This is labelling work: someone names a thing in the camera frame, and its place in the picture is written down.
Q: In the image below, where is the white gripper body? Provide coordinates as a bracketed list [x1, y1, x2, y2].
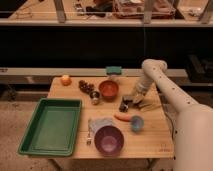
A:
[132, 79, 151, 103]

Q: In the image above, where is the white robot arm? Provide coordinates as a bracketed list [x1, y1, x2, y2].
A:
[133, 59, 213, 171]

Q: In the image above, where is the red bowl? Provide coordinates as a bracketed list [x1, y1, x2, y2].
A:
[99, 80, 119, 100]

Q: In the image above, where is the small blue bowl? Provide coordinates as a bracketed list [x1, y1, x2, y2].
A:
[130, 116, 144, 132]

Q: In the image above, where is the purple bowl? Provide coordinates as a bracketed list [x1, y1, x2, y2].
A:
[94, 125, 124, 157]

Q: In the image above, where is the small black toy car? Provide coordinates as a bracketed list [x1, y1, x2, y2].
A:
[119, 103, 129, 112]

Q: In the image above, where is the orange carrot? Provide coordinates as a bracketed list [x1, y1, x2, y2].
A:
[114, 114, 131, 122]

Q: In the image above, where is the green sponge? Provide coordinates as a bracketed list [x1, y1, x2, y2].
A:
[106, 66, 122, 75]

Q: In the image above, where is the small metal cup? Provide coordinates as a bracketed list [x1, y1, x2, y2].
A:
[90, 91, 100, 105]

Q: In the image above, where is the wooden table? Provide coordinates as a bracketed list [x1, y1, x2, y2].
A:
[48, 77, 174, 159]

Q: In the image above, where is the dark grape bunch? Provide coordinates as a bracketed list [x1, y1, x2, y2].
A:
[79, 80, 94, 94]

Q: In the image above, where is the light blue cloth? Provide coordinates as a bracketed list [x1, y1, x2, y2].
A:
[89, 118, 114, 134]

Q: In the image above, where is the metal fork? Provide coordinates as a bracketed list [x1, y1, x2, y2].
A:
[86, 118, 92, 145]

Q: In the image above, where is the orange fruit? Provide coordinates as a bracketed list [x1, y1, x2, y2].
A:
[61, 75, 72, 86]

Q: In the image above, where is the green plastic tray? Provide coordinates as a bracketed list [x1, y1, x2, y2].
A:
[18, 98, 82, 156]

